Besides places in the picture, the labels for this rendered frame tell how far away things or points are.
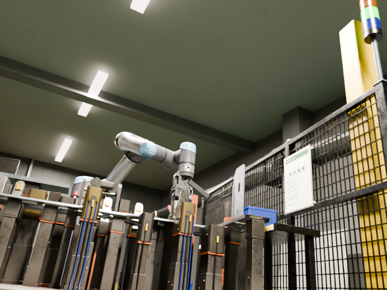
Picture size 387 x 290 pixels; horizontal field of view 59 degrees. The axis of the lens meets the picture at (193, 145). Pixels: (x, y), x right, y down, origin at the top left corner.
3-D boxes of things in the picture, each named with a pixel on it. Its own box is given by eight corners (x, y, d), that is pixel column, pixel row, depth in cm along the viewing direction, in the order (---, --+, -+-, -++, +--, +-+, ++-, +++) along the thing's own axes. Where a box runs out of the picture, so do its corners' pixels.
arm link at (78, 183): (66, 197, 204) (71, 175, 210) (87, 202, 212) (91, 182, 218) (74, 194, 196) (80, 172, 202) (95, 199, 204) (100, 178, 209)
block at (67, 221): (48, 287, 123) (67, 209, 135) (48, 287, 129) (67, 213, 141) (59, 289, 124) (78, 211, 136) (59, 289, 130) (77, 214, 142)
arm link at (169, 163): (156, 151, 167) (170, 145, 159) (174, 157, 174) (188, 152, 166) (154, 165, 164) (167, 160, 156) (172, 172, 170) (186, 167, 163)
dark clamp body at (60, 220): (35, 287, 137) (60, 195, 153) (37, 287, 147) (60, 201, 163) (54, 289, 139) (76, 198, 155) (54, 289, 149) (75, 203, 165)
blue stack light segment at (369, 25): (372, 25, 141) (371, 14, 143) (360, 35, 147) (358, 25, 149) (385, 30, 143) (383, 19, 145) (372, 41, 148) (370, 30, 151)
